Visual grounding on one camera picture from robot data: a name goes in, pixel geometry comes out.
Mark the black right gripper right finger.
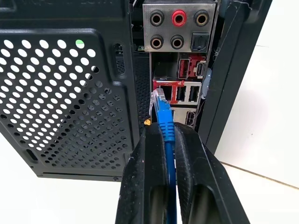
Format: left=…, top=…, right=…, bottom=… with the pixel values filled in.
left=172, top=122, right=251, bottom=224

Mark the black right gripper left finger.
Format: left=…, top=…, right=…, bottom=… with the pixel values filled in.
left=114, top=122, right=170, bottom=224

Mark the blue ethernet cable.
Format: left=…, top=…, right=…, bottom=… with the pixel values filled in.
left=149, top=88, right=177, bottom=224

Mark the black computer tower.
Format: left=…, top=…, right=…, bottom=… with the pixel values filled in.
left=0, top=0, right=273, bottom=182

